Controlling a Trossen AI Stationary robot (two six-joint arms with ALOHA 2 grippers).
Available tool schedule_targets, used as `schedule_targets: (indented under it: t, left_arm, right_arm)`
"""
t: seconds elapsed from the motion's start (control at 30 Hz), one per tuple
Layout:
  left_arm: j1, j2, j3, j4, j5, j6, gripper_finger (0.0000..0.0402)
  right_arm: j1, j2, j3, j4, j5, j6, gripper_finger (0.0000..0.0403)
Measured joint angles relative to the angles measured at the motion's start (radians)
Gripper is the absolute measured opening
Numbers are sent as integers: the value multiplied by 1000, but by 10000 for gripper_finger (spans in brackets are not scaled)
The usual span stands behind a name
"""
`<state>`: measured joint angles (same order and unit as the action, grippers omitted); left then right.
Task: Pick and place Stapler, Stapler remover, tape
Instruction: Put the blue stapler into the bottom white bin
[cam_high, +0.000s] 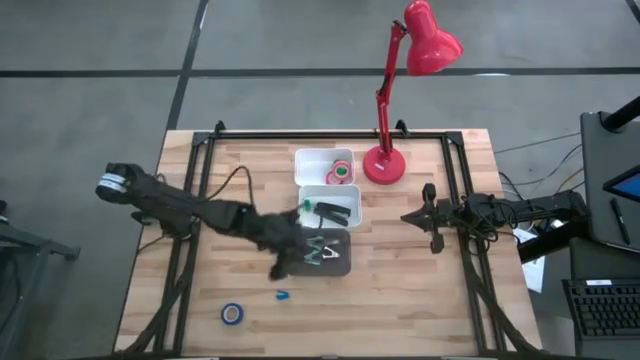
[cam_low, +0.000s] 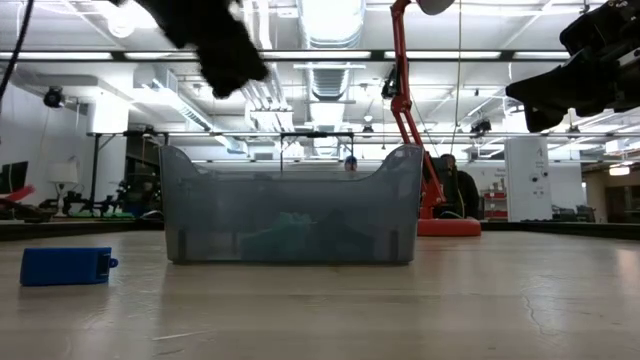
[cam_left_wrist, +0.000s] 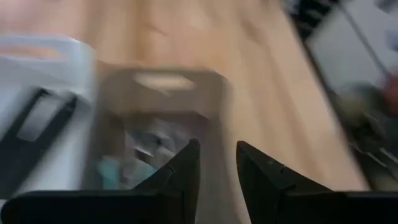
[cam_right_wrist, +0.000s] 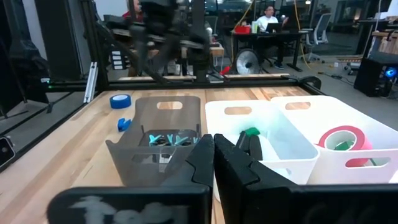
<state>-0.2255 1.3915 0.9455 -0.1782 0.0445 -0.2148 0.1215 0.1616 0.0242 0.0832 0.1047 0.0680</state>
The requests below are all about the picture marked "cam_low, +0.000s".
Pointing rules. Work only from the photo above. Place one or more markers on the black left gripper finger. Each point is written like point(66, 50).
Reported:
point(225, 75)
point(250, 57)

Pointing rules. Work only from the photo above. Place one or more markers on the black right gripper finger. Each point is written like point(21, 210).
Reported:
point(545, 87)
point(545, 114)

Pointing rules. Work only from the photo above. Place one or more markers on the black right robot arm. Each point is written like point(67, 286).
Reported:
point(615, 20)

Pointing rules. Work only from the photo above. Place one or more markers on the blue tape roll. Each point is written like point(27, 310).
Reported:
point(60, 266)

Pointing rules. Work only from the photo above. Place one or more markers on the overhead light bar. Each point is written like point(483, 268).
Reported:
point(320, 55)

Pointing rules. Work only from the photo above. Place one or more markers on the red shelf rack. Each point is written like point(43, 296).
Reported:
point(495, 202)

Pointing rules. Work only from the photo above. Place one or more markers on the person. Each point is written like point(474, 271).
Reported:
point(465, 195)
point(351, 163)

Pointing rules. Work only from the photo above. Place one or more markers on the grey translucent plastic bin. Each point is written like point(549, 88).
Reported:
point(225, 210)

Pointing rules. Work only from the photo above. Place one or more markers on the red desk lamp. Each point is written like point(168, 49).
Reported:
point(447, 227)

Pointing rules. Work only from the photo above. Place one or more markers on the white table lamp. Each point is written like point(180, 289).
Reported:
point(62, 172)

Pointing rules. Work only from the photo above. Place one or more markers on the black monitor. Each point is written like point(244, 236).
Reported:
point(14, 176)

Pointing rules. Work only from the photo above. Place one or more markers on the black ceiling camera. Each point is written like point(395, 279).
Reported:
point(481, 126)
point(53, 97)

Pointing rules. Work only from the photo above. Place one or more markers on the black aluminium table frame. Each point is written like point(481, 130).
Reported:
point(75, 228)

